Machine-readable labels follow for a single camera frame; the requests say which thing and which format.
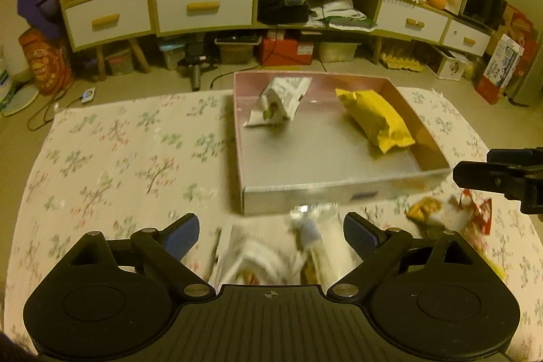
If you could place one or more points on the clear bin with dark lid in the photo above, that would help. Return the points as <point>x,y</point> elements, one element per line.
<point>237,48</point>

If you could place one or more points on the long wooden sideboard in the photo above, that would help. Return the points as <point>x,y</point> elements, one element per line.
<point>413,22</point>

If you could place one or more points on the pink cardboard box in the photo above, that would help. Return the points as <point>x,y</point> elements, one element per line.
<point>322,162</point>

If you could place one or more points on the egg tray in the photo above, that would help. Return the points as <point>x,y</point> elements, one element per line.
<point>401,61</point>

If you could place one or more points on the orange fruit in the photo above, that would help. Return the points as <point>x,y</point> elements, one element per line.
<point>437,0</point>

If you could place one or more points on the newsprint snack packet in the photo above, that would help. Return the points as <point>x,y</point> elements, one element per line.
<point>250,256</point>
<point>278,101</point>

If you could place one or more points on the red gift box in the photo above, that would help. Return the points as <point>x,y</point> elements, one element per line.
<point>519,31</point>

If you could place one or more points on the black case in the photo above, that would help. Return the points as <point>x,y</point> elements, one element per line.
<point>282,8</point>

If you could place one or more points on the wooden drawer cabinet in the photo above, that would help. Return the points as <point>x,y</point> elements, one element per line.
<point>203,5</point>

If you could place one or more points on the clear bin with teal lid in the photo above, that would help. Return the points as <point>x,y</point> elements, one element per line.
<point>172,56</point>

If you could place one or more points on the floral cloth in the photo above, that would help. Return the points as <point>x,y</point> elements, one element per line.
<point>127,167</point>

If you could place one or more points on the orange printed bag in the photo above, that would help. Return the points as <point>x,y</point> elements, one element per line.
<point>46,63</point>

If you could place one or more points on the red snack packet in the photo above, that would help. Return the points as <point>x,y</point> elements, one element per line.
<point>477,213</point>

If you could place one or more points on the red storage box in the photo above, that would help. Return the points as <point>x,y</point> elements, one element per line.
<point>286,50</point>

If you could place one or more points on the white blue snack packet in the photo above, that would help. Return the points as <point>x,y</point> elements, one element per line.
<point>312,237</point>

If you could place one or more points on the white cartoon box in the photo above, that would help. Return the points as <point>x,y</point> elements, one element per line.
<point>449,65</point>

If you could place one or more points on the blue printed box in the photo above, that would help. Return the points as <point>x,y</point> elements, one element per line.
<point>502,58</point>

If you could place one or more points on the microwave oven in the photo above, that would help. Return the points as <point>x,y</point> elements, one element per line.
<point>483,3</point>

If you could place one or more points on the small clear bin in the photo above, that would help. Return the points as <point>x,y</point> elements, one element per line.
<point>121,64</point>

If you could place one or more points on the small white device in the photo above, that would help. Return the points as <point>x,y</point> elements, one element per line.
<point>89,94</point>

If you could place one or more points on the small yellow snack packet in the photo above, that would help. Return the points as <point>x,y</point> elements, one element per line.
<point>494,271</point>

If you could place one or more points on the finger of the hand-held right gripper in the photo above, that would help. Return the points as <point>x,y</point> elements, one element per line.
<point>479,175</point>
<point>513,156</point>

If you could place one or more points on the clear bin with white lid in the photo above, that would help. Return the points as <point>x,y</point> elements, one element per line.
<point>338,52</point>

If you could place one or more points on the black camera gimbal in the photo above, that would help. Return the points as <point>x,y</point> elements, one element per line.
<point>197,63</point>

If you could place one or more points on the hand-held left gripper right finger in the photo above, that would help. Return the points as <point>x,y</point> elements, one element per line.
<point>358,235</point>

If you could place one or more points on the pile of papers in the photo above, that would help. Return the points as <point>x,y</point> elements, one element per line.
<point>339,12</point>

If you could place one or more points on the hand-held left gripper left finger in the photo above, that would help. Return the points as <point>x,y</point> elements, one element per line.
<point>186,235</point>

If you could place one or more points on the orange sandwich snack packet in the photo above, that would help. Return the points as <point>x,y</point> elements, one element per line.
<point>424,211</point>

